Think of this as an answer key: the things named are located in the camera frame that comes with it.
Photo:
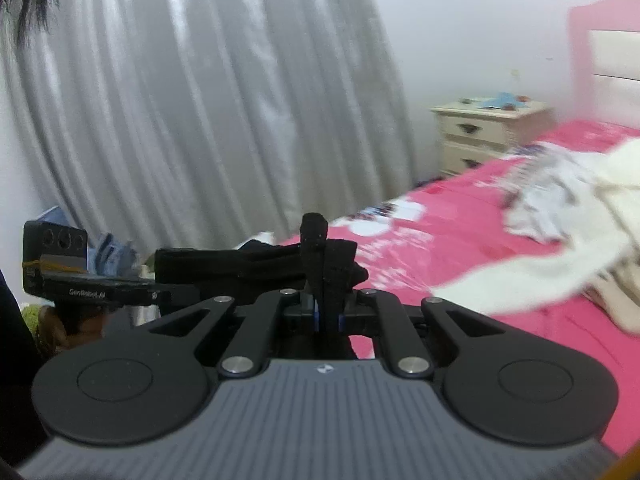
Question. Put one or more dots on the cream nightstand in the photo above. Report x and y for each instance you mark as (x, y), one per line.
(480, 130)

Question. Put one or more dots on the blue cloth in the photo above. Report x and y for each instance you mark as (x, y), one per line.
(115, 255)

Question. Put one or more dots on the cream garment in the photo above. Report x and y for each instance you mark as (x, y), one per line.
(590, 230)

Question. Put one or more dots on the grey curtain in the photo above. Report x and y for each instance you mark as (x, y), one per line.
(210, 100)

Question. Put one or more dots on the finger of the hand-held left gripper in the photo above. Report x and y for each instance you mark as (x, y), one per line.
(175, 294)

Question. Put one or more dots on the pink floral blanket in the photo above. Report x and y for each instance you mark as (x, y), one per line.
(440, 240)

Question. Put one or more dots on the blue item on nightstand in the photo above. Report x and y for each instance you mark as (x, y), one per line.
(502, 101)

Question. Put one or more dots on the pink headboard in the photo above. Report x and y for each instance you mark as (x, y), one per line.
(607, 60)

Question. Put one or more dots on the black printed t-shirt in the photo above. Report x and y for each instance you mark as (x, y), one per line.
(260, 265)

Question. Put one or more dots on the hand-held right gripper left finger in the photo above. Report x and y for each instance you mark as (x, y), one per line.
(315, 316)

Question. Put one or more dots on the white garment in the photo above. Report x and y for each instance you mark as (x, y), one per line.
(545, 195)

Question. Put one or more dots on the person's left hand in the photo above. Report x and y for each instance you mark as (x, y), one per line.
(75, 327)

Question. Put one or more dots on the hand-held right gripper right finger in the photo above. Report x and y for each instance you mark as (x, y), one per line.
(341, 322)

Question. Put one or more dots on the person's black clothing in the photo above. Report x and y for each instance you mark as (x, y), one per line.
(17, 370)

